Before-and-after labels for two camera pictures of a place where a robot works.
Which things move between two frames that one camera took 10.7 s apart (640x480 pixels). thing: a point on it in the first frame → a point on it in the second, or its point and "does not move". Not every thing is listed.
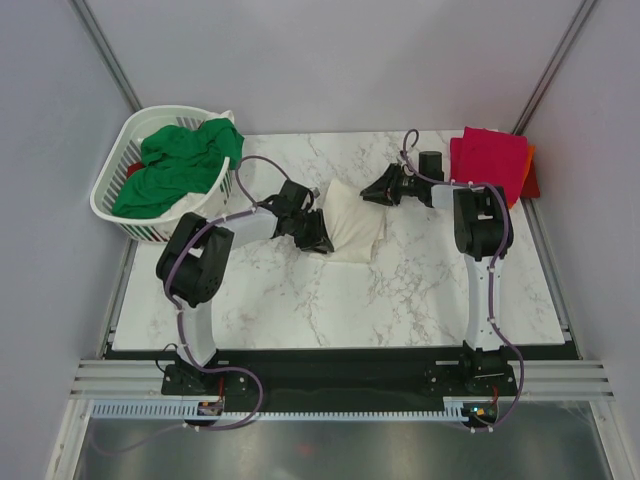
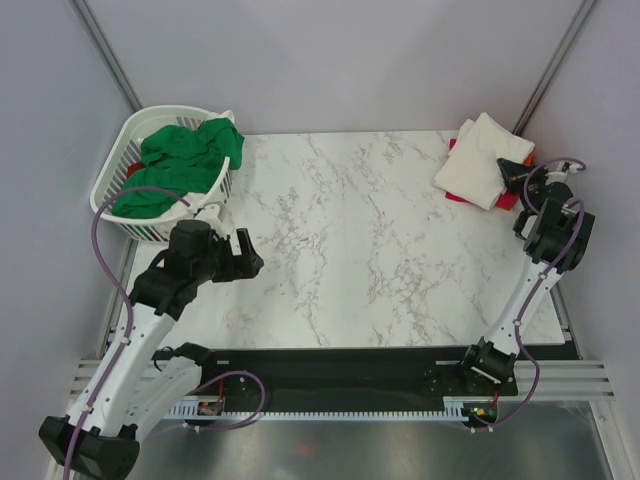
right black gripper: (385, 188) → (513, 175)
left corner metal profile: (107, 53) does not move
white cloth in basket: (185, 205) does not move
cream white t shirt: (353, 224) → (471, 172)
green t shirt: (177, 162) does not move
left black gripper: (318, 239) → (244, 266)
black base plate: (340, 376) does not move
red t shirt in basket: (133, 168) does not move
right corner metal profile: (577, 22) does not move
